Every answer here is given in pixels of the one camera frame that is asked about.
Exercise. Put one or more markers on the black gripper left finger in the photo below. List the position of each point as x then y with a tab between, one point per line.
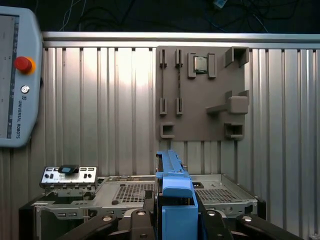
140	225

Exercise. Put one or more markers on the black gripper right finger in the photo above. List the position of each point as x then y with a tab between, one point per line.
215	225

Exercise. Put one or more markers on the hard disk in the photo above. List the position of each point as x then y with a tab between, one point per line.
175	195

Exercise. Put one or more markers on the grey power supply unit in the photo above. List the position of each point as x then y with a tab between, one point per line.
225	185

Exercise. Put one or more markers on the black open PC case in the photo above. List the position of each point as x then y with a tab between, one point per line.
80	207

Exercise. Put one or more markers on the metal expansion card retainer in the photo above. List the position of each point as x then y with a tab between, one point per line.
85	175

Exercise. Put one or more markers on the grey parts rack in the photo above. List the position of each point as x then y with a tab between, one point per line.
200	100

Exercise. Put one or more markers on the pale blue teach pendant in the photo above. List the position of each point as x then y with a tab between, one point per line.
27	112

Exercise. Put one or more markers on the silver CPU chip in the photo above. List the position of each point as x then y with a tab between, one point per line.
200	64

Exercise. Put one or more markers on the white power strip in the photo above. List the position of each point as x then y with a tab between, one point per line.
221	2

